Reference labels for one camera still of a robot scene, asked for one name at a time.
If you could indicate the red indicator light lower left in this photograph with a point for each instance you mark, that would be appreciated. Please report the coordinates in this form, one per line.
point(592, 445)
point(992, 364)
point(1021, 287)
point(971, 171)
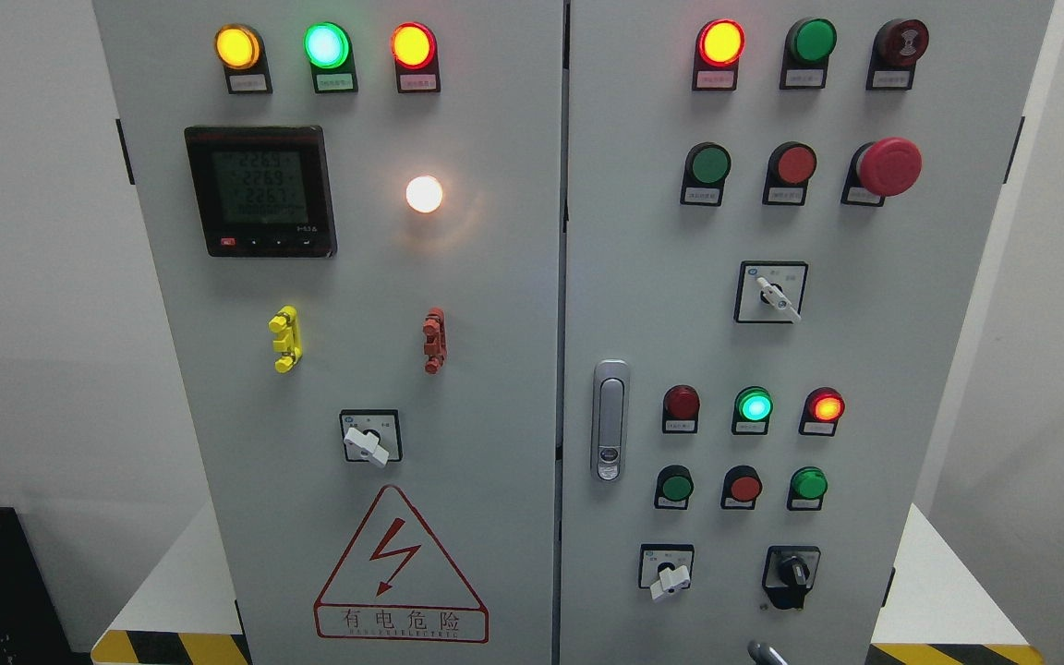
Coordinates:
point(680, 407)

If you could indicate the black digital power meter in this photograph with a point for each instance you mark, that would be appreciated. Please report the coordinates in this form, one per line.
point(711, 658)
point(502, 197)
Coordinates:
point(262, 191)

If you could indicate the red push button lower middle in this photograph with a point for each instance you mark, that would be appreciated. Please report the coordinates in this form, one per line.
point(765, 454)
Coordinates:
point(740, 489)

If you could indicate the green indicator light lower middle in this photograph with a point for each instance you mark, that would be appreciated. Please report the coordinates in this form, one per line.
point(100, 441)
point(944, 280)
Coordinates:
point(752, 411)

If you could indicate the black knob selector switch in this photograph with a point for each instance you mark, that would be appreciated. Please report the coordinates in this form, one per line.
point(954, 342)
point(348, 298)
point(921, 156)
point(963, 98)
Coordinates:
point(789, 575)

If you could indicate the green indicator light top right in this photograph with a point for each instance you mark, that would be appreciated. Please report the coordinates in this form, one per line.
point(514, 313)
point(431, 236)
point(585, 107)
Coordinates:
point(806, 54)

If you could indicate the red indicator light top right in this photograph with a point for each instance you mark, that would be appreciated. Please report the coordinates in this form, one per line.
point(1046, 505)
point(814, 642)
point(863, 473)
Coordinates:
point(718, 48)

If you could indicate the yellow indicator light top left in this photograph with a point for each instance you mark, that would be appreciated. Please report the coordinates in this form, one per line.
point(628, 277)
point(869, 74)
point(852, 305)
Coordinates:
point(246, 69)

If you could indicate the red electric hazard warning sticker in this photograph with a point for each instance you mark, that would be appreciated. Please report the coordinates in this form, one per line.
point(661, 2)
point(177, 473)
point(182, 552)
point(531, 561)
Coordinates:
point(395, 581)

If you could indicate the red push button upper row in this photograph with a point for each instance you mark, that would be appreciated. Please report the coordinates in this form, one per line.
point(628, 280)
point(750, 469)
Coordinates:
point(790, 167)

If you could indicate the green push button upper row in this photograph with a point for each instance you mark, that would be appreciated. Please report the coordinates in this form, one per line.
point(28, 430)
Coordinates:
point(705, 171)

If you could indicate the red indicator light top left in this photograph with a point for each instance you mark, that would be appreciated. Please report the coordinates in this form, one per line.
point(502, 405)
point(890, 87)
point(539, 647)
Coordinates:
point(415, 53)

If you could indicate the green indicator light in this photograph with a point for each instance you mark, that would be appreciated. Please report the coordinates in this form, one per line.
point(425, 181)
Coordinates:
point(752, 411)
point(331, 58)
point(806, 54)

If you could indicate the green start button lower left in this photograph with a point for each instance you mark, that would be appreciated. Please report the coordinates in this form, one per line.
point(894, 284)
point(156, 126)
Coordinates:
point(674, 488)

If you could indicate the red indicator light lower right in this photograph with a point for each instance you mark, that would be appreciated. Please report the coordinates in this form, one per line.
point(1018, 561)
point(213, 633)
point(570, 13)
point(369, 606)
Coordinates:
point(821, 413)

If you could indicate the left white rotary selector switch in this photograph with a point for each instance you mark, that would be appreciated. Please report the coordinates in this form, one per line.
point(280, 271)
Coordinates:
point(371, 436)

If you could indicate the red emergency stop mushroom button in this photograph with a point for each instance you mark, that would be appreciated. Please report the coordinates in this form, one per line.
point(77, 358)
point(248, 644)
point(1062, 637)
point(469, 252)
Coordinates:
point(880, 170)

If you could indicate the white glowing indicator light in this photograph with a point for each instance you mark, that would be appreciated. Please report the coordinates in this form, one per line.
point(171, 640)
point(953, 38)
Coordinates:
point(424, 194)

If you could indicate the green push button lower right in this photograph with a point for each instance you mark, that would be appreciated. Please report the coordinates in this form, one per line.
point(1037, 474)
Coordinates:
point(807, 489)

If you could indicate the red terminal connector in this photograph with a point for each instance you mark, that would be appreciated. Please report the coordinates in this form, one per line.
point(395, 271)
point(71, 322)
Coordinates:
point(435, 347)

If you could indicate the yellow terminal connector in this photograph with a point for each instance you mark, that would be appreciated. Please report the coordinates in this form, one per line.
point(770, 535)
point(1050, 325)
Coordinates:
point(286, 342)

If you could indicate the white rotary selector switch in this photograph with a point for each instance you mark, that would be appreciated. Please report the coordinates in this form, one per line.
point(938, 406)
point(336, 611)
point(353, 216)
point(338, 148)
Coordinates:
point(665, 569)
point(371, 436)

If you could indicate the dark red buzzer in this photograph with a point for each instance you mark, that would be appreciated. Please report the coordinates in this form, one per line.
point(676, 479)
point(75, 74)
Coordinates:
point(897, 47)

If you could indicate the red indicator light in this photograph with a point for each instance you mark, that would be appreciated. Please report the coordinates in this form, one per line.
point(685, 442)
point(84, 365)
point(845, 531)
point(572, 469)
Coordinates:
point(718, 48)
point(680, 407)
point(415, 53)
point(821, 413)

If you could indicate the silver cabinet door handle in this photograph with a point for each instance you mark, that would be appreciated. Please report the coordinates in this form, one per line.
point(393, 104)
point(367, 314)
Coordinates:
point(611, 382)

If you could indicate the green indicator light top left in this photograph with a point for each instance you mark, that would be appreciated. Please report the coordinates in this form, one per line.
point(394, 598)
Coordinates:
point(331, 58)

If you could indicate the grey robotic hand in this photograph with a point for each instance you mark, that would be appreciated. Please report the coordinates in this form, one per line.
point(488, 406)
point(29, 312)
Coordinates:
point(764, 654)

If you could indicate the grey electrical control cabinet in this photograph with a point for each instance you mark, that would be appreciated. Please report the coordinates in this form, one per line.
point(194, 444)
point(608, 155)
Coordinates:
point(559, 136)

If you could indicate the upper right white selector switch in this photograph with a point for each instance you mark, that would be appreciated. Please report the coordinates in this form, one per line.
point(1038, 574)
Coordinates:
point(770, 291)

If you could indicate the lower white rotary selector switch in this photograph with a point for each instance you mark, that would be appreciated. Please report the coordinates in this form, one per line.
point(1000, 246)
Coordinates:
point(665, 569)

